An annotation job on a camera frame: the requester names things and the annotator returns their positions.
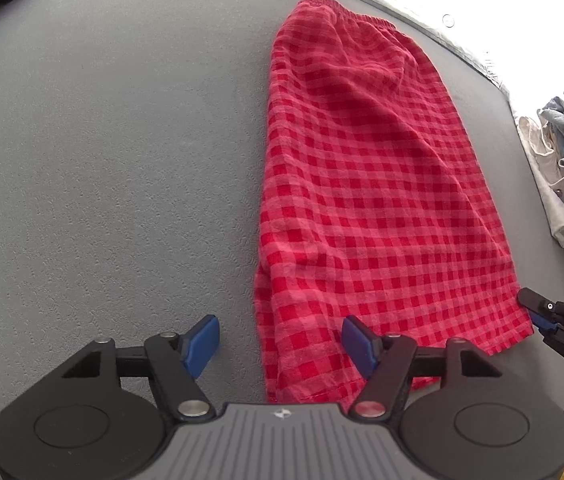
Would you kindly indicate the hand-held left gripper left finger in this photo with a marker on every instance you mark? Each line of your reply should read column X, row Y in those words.
column 202, row 345

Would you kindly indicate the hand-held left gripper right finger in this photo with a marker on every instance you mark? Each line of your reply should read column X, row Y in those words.
column 359, row 347

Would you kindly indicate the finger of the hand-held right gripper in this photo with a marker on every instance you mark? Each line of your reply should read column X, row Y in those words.
column 537, row 302
column 559, row 342

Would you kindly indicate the red checked pants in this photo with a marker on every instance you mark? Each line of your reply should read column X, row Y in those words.
column 362, row 185

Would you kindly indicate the white garment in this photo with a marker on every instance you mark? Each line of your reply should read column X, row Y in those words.
column 552, row 200

